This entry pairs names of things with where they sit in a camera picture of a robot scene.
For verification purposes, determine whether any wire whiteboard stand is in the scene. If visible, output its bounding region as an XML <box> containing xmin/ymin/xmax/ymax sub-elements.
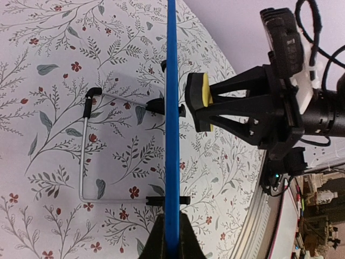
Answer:
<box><xmin>79</xmin><ymin>59</ymin><xmax>191</xmax><ymax>206</ymax></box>

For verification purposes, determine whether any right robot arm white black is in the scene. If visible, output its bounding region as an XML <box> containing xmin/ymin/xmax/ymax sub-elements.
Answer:
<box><xmin>185</xmin><ymin>65</ymin><xmax>344</xmax><ymax>160</ymax></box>

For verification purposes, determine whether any yellow black eraser sponge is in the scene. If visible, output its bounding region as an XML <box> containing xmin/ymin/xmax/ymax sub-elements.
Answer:
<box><xmin>184</xmin><ymin>73</ymin><xmax>213</xmax><ymax>133</ymax></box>

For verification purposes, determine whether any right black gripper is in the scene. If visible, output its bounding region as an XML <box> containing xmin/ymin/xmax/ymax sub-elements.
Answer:
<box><xmin>196</xmin><ymin>65</ymin><xmax>305</xmax><ymax>160</ymax></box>

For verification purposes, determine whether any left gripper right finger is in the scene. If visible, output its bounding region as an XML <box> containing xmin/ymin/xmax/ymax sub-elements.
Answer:
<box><xmin>178</xmin><ymin>213</ymin><xmax>206</xmax><ymax>259</ymax></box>

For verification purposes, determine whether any front aluminium rail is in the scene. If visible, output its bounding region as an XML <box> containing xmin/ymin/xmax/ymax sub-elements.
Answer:
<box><xmin>233</xmin><ymin>161</ymin><xmax>345</xmax><ymax>259</ymax></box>

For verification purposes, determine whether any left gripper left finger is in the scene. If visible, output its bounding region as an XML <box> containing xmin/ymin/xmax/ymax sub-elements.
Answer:
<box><xmin>139</xmin><ymin>214</ymin><xmax>166</xmax><ymax>259</ymax></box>

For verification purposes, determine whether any small blue-framed whiteboard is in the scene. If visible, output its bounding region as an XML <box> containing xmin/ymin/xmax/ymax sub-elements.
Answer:
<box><xmin>165</xmin><ymin>1</ymin><xmax>180</xmax><ymax>258</ymax></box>

